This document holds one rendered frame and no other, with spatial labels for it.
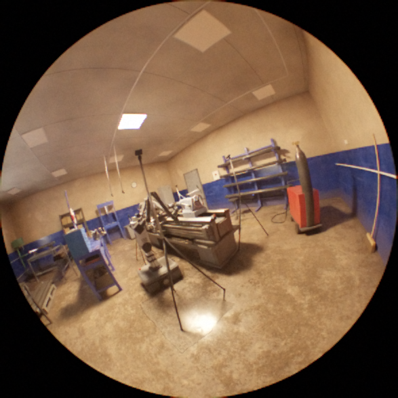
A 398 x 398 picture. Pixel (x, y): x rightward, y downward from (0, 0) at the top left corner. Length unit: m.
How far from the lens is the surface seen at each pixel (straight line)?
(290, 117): 4.67
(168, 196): 7.23
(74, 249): 2.40
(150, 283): 2.07
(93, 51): 2.28
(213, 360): 1.39
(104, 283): 2.91
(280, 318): 1.49
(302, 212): 2.48
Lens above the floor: 1.33
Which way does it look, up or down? 6 degrees down
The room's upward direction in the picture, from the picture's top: 16 degrees counter-clockwise
